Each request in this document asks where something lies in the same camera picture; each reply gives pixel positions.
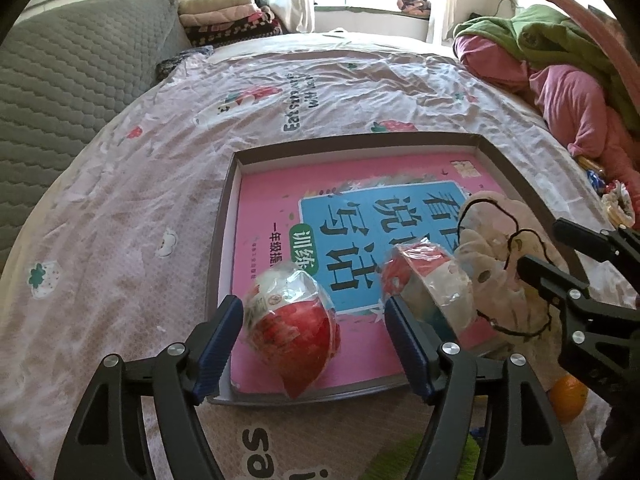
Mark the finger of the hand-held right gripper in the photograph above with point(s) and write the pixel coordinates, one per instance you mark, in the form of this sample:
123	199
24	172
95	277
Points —
545	277
585	240

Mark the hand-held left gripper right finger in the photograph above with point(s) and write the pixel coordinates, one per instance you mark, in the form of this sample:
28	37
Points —
407	355

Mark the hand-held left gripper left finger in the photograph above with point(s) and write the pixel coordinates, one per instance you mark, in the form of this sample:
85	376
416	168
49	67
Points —
220	345

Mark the orange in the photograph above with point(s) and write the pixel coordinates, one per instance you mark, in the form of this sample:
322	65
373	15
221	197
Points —
567	400

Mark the red jelly cup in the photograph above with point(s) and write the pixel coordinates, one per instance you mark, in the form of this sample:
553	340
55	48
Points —
295	330
430	285

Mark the grey shallow cardboard box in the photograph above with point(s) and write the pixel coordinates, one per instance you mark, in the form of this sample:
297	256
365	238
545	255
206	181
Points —
221	270

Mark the small blue snack packet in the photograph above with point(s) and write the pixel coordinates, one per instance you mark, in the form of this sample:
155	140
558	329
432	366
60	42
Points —
596	179

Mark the small yellow biscuit packet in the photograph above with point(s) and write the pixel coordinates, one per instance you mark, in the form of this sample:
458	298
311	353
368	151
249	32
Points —
592	162

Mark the pink and blue book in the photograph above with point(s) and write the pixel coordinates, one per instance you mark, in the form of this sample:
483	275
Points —
280	220

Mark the pile of pink green quilts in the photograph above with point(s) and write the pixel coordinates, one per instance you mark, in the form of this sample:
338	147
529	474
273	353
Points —
565	90

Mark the green blanket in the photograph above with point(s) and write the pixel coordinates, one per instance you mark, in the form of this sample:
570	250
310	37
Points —
545	35

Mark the dark blue patterned cloth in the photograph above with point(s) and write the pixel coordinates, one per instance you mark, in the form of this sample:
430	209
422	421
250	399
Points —
185	60

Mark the patterned cloth on windowsill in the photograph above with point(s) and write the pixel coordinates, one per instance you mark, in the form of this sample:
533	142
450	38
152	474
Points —
414	5

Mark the grey quilted headboard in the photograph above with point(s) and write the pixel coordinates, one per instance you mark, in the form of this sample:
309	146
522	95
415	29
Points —
75	75

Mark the dark checkered folded blanket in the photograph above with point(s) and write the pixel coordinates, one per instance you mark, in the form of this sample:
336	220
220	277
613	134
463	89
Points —
235	32

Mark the pink folded blanket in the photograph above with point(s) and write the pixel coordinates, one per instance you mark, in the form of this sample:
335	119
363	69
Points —
220	17

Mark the cream folded blanket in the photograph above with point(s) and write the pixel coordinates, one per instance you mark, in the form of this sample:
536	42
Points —
215	4

